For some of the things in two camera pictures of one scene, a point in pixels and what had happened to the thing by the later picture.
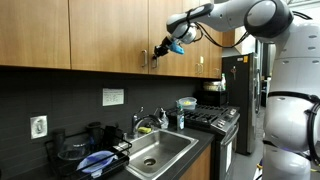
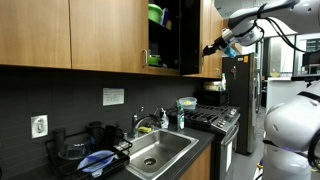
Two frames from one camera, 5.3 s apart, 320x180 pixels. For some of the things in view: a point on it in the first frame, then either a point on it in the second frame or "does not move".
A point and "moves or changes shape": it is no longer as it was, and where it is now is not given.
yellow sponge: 144,129 does not move
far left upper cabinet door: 35,33 does not move
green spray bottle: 223,81 does not move
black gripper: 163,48 → 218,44
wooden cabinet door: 172,62 moves or changes shape
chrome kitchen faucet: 137,117 does not move
